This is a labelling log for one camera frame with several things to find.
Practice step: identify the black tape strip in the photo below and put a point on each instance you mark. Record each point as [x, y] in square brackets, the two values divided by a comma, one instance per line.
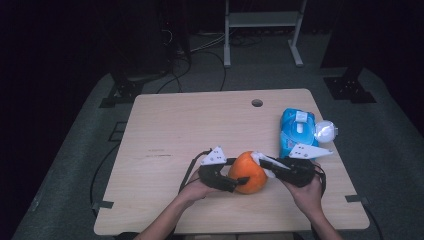
[103, 204]
[355, 199]

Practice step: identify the black stand base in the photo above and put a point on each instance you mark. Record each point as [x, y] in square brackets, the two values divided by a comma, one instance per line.
[350, 90]
[125, 91]

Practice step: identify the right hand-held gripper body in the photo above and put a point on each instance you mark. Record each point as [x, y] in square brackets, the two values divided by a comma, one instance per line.
[300, 171]

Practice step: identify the black tape square outline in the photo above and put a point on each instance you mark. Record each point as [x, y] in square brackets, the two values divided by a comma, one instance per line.
[111, 131]

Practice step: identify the person's left hand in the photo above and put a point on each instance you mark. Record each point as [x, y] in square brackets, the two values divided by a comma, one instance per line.
[195, 190]

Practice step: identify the white metal stand frame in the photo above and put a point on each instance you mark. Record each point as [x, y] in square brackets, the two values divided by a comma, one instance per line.
[263, 19]

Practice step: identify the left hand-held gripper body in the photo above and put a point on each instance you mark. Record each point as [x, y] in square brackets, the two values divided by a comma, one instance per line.
[213, 156]

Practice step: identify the person's right hand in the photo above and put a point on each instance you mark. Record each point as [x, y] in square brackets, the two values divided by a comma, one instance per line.
[310, 196]

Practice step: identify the blue wet wipe pack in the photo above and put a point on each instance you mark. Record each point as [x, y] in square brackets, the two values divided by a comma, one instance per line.
[296, 130]

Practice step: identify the white wet wipe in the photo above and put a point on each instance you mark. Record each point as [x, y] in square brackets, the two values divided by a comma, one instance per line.
[258, 156]

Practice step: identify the orange plush toy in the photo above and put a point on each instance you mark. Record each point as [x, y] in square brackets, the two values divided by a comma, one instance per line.
[246, 175]

